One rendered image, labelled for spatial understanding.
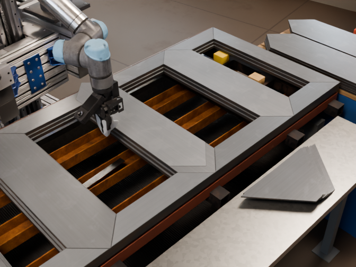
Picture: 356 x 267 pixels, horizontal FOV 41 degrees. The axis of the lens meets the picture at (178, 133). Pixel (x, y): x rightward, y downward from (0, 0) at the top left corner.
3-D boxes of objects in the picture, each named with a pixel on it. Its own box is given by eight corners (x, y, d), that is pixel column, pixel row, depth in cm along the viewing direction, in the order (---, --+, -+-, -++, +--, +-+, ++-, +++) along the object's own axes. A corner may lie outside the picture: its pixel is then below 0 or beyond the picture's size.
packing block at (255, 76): (264, 83, 215) (265, 76, 213) (257, 88, 212) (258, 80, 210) (254, 79, 218) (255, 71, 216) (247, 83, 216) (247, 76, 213)
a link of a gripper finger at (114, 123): (122, 133, 169) (119, 113, 164) (108, 141, 166) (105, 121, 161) (116, 130, 171) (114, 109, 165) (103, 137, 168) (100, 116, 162)
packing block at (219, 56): (229, 61, 231) (229, 54, 229) (222, 64, 229) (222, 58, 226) (220, 56, 235) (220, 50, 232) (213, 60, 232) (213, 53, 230)
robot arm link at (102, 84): (98, 82, 149) (83, 72, 154) (99, 94, 152) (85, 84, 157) (116, 73, 153) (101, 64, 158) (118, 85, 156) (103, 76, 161)
